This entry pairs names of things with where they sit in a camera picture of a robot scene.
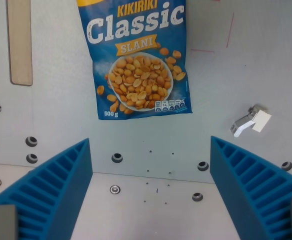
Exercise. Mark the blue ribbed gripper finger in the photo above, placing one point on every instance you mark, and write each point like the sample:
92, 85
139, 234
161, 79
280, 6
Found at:
251, 190
48, 190

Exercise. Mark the wooden slat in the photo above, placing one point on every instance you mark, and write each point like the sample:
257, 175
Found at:
20, 42

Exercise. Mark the blue peanut snack bag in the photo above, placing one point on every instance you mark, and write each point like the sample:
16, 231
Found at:
138, 62

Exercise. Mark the small metal bracket with label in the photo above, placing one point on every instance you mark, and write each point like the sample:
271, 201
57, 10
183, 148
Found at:
252, 120

